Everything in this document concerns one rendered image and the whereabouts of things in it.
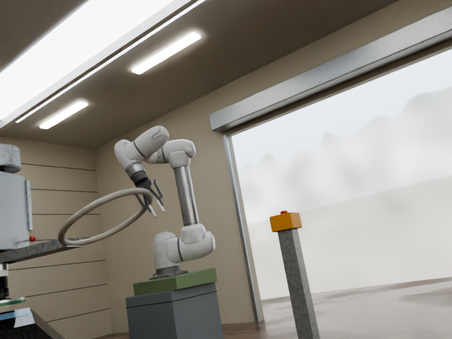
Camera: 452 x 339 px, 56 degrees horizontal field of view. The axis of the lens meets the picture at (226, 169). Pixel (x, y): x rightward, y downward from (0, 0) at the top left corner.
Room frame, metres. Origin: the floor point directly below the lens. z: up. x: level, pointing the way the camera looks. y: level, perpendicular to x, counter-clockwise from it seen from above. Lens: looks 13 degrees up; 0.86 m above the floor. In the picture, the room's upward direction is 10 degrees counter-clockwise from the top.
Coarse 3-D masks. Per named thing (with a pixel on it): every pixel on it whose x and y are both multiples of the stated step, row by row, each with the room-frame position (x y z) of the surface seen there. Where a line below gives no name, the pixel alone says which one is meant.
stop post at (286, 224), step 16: (272, 224) 2.16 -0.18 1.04; (288, 224) 2.11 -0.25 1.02; (288, 240) 2.14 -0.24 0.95; (288, 256) 2.15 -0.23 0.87; (288, 272) 2.16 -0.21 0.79; (304, 272) 2.17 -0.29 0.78; (304, 288) 2.14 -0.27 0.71; (304, 304) 2.13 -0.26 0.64; (304, 320) 2.14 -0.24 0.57; (304, 336) 2.15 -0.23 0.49
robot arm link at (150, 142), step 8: (152, 128) 2.04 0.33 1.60; (160, 128) 2.03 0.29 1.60; (144, 136) 2.03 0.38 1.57; (152, 136) 2.02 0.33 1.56; (160, 136) 2.03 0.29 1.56; (168, 136) 2.07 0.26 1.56; (136, 144) 2.04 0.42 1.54; (144, 144) 2.03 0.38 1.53; (152, 144) 2.04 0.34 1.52; (160, 144) 2.06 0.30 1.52; (144, 152) 2.06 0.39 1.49; (152, 152) 2.08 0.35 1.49; (144, 160) 2.43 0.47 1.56; (152, 160) 2.51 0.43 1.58
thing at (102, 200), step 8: (120, 192) 1.88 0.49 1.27; (128, 192) 1.91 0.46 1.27; (136, 192) 1.95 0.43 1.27; (144, 192) 2.00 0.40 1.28; (96, 200) 1.84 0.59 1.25; (104, 200) 1.85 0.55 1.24; (152, 200) 2.16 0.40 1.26; (88, 208) 1.83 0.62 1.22; (72, 216) 1.85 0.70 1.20; (80, 216) 1.85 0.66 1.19; (136, 216) 2.27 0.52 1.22; (64, 224) 1.88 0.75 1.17; (72, 224) 1.87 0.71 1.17; (120, 224) 2.30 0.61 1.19; (128, 224) 2.29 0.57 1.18; (64, 232) 1.91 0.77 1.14; (112, 232) 2.28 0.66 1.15; (64, 240) 2.00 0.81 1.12; (80, 240) 2.18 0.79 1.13; (88, 240) 2.21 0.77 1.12; (96, 240) 2.25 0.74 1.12
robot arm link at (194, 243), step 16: (176, 144) 2.56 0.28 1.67; (192, 144) 2.59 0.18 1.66; (176, 160) 2.57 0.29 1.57; (176, 176) 2.62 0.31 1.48; (192, 192) 2.65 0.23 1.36; (192, 208) 2.64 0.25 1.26; (192, 224) 2.65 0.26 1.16; (192, 240) 2.63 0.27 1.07; (208, 240) 2.64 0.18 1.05; (192, 256) 2.67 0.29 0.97
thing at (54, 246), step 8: (56, 240) 2.08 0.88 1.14; (72, 240) 2.19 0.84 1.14; (24, 248) 2.13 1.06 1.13; (32, 248) 2.12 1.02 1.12; (40, 248) 2.11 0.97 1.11; (48, 248) 2.10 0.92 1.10; (56, 248) 2.08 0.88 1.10; (64, 248) 2.13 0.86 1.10; (72, 248) 2.19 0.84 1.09; (0, 256) 2.17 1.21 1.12; (8, 256) 2.16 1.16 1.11; (16, 256) 2.15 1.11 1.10; (24, 256) 2.13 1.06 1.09; (32, 256) 2.19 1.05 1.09; (40, 256) 2.25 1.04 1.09
